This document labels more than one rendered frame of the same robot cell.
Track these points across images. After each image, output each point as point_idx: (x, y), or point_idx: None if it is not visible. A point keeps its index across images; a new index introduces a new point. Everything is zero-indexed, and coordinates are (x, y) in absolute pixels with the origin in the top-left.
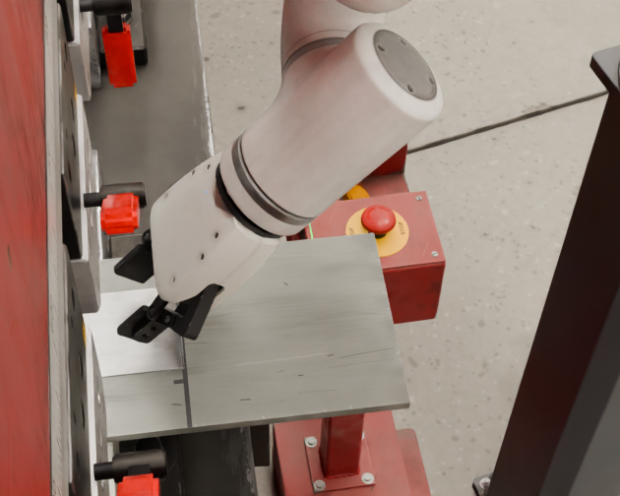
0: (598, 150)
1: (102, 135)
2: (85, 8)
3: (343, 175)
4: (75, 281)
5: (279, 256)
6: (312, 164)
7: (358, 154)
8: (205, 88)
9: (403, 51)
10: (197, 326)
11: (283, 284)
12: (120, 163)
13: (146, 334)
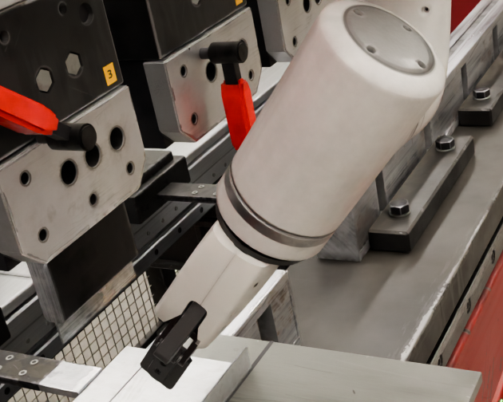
0: None
1: (337, 293)
2: (203, 53)
3: (302, 164)
4: None
5: (365, 368)
6: (271, 146)
7: (310, 131)
8: (449, 276)
9: (395, 29)
10: (170, 347)
11: (351, 392)
12: (336, 315)
13: (159, 369)
